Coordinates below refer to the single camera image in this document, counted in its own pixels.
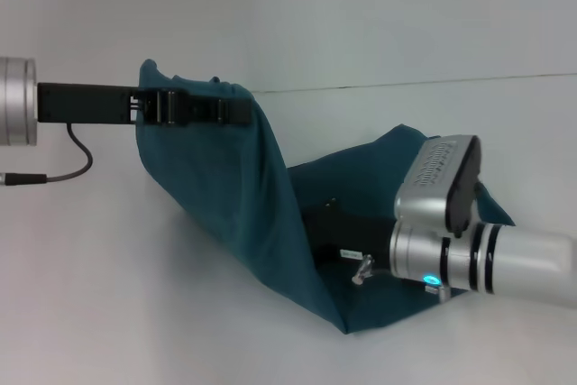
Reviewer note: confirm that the teal t-shirt with FREE print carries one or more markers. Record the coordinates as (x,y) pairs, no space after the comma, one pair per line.
(252,177)

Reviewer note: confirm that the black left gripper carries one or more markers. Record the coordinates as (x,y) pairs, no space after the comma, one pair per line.
(90,103)

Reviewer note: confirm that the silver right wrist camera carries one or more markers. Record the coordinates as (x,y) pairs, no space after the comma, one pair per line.
(439,182)

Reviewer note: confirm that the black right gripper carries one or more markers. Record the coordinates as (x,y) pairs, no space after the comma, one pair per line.
(351,236)

